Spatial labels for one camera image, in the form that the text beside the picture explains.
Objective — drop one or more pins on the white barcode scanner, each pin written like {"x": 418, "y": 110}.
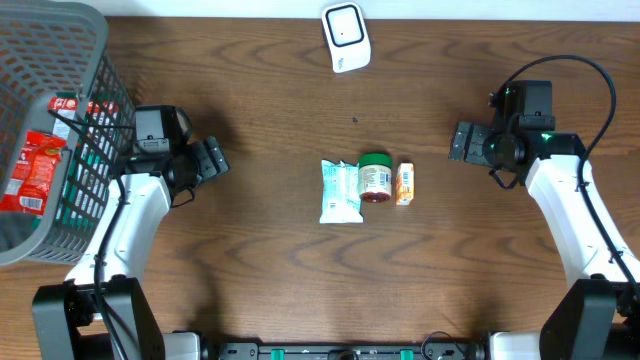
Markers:
{"x": 346, "y": 37}

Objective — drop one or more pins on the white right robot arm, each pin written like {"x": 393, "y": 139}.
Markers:
{"x": 598, "y": 318}

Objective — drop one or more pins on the red snack bag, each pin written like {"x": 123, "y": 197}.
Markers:
{"x": 29, "y": 186}

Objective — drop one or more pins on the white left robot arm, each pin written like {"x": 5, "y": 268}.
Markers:
{"x": 100, "y": 310}

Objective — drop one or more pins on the black mounting rail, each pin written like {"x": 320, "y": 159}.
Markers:
{"x": 433, "y": 350}

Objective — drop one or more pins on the light green snack packet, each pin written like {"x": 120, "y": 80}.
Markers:
{"x": 341, "y": 203}

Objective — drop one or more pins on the small orange carton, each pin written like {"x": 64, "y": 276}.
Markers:
{"x": 405, "y": 184}

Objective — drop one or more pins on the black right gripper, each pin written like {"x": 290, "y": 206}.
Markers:
{"x": 473, "y": 152}

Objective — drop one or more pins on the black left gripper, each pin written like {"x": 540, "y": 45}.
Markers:
{"x": 209, "y": 159}

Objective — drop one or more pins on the grey plastic mesh basket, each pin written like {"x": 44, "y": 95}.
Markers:
{"x": 53, "y": 48}

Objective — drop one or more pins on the green lid jar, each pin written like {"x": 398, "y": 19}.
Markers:
{"x": 374, "y": 177}

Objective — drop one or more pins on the red white packet in basket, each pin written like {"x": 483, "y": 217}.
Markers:
{"x": 65, "y": 108}

